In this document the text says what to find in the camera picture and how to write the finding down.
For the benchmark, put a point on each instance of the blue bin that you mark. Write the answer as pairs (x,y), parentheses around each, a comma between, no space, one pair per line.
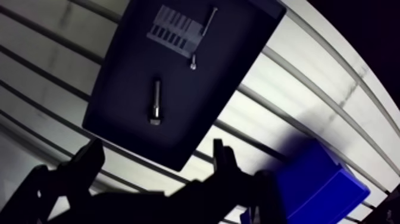
(315,187)

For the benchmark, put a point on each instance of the steel screw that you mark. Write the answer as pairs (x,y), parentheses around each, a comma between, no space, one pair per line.
(193,64)

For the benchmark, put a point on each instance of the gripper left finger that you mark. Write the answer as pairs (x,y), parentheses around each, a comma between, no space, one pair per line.
(78,175)

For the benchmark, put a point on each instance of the black tray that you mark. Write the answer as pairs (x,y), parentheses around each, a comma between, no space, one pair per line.
(175,81)

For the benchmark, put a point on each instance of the steel bolt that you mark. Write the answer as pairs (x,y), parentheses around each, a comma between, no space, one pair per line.
(155,101)

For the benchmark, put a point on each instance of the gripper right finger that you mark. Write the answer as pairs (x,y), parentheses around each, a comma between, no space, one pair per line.
(228,184)

